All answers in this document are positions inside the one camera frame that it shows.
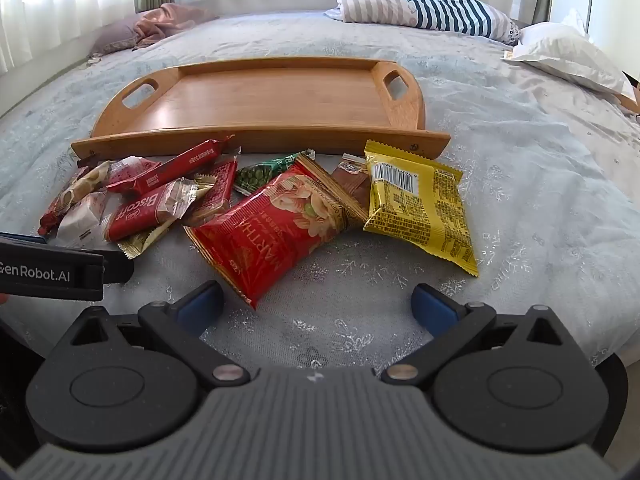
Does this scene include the yellow snack packet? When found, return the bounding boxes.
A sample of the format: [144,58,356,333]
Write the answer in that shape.
[362,140,480,277]

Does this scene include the red biscuit packet clear ends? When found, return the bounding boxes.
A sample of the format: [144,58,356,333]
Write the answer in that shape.
[102,177,201,242]

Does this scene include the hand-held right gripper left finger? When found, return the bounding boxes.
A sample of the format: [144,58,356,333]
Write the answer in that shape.
[65,280,251,389]

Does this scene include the pink cloth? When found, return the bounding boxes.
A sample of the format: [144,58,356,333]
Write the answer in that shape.
[131,2,221,52]

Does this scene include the brown wooden headboard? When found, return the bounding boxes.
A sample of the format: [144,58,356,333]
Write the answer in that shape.
[617,71,640,113]

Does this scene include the white wardrobe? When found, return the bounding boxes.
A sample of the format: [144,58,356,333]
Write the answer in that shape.
[550,0,640,78]

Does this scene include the striped pillow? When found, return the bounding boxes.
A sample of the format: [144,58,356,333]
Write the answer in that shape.
[324,0,521,45]

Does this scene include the brown chocolate snack packet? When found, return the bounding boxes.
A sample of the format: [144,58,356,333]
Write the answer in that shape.
[330,152,373,221]

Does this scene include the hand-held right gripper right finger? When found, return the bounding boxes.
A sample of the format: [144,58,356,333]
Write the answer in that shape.
[381,284,576,387]

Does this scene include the large red nut packet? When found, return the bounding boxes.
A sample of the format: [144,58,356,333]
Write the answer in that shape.
[184,154,368,310]

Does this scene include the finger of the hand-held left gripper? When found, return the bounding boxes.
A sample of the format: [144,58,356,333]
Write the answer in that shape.
[102,250,135,286]

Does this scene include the white pillow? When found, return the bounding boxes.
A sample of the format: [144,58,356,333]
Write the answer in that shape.
[501,9,637,97]

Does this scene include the wooden tray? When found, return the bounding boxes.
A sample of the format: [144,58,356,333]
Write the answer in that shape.
[70,56,451,161]

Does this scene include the purple pillow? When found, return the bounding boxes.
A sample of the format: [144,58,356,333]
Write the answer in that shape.
[87,12,151,57]

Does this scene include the bed with pale sheet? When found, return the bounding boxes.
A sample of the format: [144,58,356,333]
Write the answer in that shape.
[0,7,640,376]

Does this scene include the green pea snack packet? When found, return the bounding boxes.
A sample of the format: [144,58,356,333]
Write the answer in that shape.
[234,149,316,196]

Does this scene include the sheer snowflake cloth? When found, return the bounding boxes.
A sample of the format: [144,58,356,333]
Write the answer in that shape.
[0,50,640,376]

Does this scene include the dark red peanut bar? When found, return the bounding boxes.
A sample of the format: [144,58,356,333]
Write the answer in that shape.
[37,160,115,237]

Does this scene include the gold snack packet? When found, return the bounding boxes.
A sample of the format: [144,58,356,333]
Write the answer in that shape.
[117,212,176,261]

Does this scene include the pink pastry packet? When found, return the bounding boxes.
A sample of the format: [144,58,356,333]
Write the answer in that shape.
[107,156,162,186]

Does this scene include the red wafer packet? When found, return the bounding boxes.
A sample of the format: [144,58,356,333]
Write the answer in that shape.
[182,157,240,228]

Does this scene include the white pink clear packet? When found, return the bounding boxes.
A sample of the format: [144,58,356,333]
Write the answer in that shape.
[56,191,115,250]

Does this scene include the long red chocolate bar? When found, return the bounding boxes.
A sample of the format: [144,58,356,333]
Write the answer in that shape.
[106,134,237,195]

